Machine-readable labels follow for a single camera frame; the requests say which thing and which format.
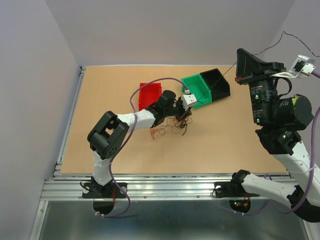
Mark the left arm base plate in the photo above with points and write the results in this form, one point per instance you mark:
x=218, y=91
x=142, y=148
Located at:
x=91, y=190

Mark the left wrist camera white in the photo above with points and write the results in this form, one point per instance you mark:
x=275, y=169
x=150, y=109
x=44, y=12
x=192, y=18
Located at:
x=188, y=101

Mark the aluminium rail frame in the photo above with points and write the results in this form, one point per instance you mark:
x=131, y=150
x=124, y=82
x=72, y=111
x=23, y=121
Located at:
x=170, y=179

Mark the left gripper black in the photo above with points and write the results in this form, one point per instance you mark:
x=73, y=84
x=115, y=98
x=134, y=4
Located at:
x=183, y=113

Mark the green plastic bin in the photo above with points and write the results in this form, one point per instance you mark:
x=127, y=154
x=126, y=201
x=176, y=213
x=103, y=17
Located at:
x=199, y=88

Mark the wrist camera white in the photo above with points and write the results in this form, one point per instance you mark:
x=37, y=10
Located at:
x=302, y=67
x=188, y=101

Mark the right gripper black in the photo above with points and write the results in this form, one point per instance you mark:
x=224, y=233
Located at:
x=249, y=65

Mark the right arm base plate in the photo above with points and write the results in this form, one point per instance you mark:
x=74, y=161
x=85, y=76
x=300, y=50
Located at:
x=228, y=189

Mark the red plastic bin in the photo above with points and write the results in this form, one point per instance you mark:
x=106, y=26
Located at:
x=149, y=94

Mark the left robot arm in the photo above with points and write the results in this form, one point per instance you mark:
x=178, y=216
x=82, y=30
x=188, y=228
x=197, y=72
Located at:
x=112, y=131

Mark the black plastic bin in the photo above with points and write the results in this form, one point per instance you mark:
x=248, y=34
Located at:
x=217, y=84

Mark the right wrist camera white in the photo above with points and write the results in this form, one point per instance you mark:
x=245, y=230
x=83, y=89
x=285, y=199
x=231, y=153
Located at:
x=302, y=67

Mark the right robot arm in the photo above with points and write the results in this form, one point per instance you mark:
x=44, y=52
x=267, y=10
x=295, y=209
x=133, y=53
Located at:
x=280, y=117

